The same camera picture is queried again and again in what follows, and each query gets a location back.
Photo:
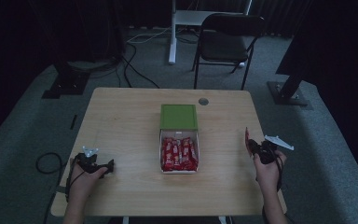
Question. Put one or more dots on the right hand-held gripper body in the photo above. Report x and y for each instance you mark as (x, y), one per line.
(267, 154)

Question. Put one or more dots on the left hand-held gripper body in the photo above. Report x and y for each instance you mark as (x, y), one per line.
(88, 161)

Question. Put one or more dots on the red snack packet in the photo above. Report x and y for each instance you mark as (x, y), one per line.
(247, 140)

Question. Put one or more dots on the pile of red packets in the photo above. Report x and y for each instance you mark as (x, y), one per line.
(180, 155)

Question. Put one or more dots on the white box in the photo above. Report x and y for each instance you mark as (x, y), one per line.
(179, 133)

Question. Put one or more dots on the person's left hand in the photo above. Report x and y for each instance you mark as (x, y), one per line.
(85, 183)

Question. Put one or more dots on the person's right hand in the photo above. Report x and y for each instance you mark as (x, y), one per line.
(268, 175)

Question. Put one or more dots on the black marker pen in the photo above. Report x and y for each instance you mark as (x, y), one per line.
(73, 122)

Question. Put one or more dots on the black stand base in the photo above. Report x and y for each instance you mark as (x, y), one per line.
(66, 85)
(287, 93)

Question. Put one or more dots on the grey round table grommet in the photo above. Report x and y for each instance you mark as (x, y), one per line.
(203, 101)

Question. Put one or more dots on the green box lid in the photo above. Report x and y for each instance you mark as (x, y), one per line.
(179, 116)

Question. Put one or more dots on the black folding chair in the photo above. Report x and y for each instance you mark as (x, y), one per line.
(223, 46)

